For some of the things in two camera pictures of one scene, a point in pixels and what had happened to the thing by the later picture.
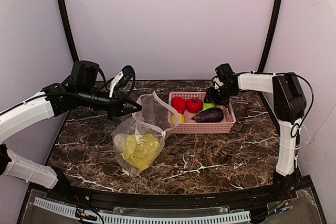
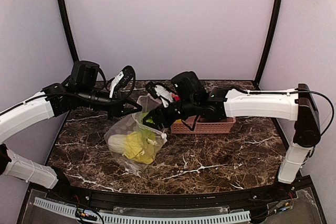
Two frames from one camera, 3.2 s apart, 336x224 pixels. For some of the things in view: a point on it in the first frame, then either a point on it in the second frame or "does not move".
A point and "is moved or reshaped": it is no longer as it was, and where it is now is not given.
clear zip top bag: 138,142 does not move
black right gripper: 213,96 → 159,115
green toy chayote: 206,106 is moved or reshaped
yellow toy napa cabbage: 139,150 is moved or reshaped
